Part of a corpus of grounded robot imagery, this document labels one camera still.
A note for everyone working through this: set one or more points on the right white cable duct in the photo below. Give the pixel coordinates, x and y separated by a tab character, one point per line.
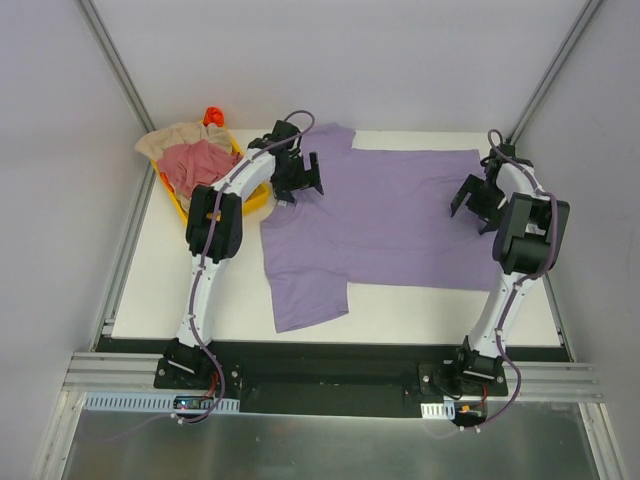
438	411

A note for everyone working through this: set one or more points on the left white cable duct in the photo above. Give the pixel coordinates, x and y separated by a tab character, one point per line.
158	403

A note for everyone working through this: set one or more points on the white cable duct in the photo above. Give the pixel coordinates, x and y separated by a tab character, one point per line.
158	403
438	411

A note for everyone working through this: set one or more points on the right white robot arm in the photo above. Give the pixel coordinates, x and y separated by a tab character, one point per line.
529	225

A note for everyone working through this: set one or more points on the pink t-shirt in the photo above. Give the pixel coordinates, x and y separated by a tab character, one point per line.
187	166

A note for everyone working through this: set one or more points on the orange red cloth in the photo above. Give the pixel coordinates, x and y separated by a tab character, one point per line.
213	116

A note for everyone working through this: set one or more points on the beige t-shirt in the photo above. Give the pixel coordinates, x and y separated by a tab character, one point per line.
153	144

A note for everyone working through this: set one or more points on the purple t-shirt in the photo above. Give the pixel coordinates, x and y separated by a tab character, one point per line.
382	217

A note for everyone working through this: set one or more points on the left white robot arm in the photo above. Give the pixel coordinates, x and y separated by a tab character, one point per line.
214	234

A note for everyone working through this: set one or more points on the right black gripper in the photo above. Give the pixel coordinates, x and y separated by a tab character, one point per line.
477	198

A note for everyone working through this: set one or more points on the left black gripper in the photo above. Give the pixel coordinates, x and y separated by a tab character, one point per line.
301	176

